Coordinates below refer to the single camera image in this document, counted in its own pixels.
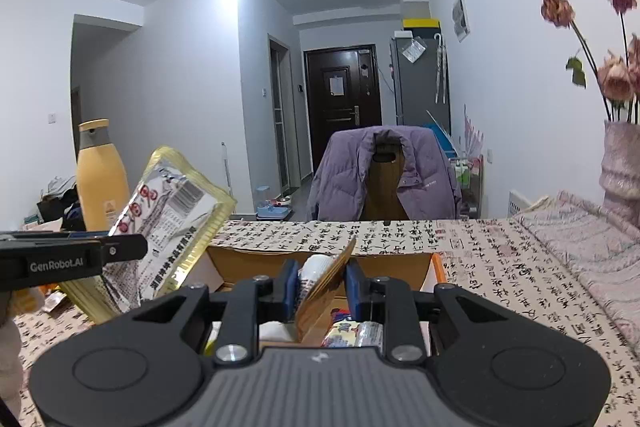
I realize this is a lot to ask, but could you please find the large yellow-edged snack bag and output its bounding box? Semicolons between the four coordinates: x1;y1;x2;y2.
60;145;236;324

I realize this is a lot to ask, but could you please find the oat crisp snack packet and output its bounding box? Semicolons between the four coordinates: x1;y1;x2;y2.
294;237;356;343

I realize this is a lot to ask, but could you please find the red silver snack bag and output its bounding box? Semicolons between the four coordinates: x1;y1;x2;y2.
321;320;383;349

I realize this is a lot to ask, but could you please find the red cardboard pumpkin box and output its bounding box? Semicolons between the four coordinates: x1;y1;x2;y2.
186;246;446;346

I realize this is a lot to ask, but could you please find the yellow thermos bottle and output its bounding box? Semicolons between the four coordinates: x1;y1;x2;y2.
76;118;130;232

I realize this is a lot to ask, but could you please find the wooden chair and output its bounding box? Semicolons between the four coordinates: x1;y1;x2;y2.
360;147;408;221

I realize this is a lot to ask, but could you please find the purple jacket on chair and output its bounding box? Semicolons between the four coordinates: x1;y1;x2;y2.
307;126;461;222

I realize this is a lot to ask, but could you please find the dark entrance door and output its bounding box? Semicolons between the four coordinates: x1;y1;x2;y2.
304;44;382;170

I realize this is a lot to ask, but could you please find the grey refrigerator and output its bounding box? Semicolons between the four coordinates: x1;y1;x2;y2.
390;27;451;133

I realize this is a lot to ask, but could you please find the pink quilted cloth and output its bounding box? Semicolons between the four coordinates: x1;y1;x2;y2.
515;192;639;351

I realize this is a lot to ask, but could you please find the pink ceramic vase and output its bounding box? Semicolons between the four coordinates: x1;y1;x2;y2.
599;121;640;227

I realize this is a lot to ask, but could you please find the dried rose bouquet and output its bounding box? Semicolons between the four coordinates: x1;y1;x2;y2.
540;0;639;124

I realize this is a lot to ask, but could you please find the wall picture frame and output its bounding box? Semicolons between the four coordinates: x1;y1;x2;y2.
451;0;471;42

